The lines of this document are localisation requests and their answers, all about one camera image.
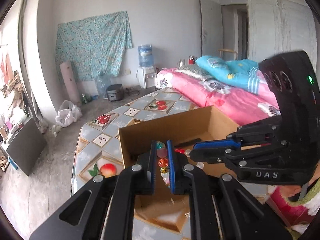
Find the brown cardboard box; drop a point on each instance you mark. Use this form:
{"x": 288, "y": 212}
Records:
{"x": 206, "y": 123}

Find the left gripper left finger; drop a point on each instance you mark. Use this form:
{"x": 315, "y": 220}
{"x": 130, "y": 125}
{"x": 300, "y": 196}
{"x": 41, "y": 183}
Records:
{"x": 104, "y": 207}

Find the blue water jug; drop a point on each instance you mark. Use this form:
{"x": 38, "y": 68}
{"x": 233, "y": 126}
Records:
{"x": 145, "y": 55}

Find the pink rolled mat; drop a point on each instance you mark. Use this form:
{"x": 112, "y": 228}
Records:
{"x": 70, "y": 83}

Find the teal floral wall cloth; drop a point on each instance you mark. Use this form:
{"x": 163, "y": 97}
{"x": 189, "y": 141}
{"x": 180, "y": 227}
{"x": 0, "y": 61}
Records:
{"x": 94, "y": 45}

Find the dark grey cabinet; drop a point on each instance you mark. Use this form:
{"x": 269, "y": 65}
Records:
{"x": 25, "y": 147}

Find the white door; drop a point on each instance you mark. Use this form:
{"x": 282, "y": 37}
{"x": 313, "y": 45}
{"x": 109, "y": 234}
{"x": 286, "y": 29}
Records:
{"x": 211, "y": 27}

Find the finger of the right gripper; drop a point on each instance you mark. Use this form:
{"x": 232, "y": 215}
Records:
{"x": 209, "y": 155}

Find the pink floral bed quilt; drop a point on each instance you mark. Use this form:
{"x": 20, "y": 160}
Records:
{"x": 202, "y": 89}

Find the black watch in box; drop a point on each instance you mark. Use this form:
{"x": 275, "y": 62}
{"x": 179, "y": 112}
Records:
{"x": 188, "y": 143}

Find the light blue blanket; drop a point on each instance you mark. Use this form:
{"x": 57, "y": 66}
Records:
{"x": 236, "y": 73}

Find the white plastic bag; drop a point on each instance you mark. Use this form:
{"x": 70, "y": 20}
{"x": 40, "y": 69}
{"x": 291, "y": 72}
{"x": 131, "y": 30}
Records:
{"x": 68, "y": 114}

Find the white wardrobe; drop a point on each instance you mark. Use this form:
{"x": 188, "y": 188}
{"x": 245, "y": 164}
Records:
{"x": 278, "y": 26}

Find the white water dispenser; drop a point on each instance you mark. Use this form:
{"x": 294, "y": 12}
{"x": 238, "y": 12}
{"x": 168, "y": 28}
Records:
{"x": 146, "y": 76}

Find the silver rice cooker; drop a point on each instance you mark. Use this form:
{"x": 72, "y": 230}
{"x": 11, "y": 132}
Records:
{"x": 115, "y": 92}

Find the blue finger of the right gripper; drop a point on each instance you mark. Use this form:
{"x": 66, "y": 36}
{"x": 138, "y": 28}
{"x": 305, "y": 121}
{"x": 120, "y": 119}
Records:
{"x": 225, "y": 143}

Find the right hand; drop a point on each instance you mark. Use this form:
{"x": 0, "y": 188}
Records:
{"x": 291, "y": 192}

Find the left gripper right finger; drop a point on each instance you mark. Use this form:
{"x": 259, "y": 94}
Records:
{"x": 220, "y": 207}

